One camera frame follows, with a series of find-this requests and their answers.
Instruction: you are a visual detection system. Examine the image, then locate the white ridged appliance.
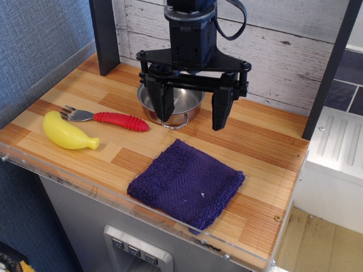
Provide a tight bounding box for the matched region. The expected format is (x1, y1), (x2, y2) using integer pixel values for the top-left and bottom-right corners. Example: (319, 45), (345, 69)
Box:
(294, 107), (362, 233)

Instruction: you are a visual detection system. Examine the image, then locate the yellow black object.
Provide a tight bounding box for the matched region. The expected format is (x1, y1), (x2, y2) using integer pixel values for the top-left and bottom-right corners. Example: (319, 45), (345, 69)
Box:
(1, 252), (36, 272)

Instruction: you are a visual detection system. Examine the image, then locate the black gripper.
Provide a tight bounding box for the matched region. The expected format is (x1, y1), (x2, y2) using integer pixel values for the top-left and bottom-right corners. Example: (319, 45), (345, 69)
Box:
(136, 11), (251, 131)

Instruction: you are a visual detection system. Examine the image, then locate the black post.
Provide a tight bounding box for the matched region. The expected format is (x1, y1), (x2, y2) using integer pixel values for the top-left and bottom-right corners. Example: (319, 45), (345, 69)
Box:
(89, 0), (120, 76)
(302, 0), (362, 140)

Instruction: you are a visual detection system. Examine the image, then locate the black cable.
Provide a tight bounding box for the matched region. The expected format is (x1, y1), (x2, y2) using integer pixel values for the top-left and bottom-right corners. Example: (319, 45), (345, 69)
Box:
(215, 0), (247, 41)

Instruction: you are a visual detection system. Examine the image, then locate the purple folded cloth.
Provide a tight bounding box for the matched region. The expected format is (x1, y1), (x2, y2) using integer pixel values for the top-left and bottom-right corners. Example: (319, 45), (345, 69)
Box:
(127, 139), (245, 235)

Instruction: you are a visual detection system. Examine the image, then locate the small steel pot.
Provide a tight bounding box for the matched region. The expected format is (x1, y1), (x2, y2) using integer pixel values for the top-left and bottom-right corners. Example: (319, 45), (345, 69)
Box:
(137, 84), (205, 129)

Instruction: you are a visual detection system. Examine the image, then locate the red handled metal fork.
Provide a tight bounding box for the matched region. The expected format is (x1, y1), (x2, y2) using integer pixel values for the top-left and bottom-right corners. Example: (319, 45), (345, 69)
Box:
(60, 105), (149, 132)

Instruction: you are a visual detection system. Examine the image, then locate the grey cabinet control panel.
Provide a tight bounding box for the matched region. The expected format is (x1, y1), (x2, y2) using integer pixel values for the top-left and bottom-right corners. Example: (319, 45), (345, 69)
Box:
(103, 225), (174, 271)

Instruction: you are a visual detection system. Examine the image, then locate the black right post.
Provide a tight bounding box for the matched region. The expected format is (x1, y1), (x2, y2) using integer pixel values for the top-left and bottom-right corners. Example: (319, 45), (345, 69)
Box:
(302, 0), (362, 140)

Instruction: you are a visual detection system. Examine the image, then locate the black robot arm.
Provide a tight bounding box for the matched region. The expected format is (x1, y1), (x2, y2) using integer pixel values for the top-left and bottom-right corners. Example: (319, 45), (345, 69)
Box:
(136, 1), (252, 131)

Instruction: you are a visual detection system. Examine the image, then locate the yellow toy banana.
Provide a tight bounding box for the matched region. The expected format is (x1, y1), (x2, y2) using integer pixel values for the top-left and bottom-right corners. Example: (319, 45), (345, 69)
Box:
(43, 111), (100, 150)

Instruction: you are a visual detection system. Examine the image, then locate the black left post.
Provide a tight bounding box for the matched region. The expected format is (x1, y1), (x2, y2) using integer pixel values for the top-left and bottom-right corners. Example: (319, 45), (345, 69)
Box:
(89, 0), (120, 76)

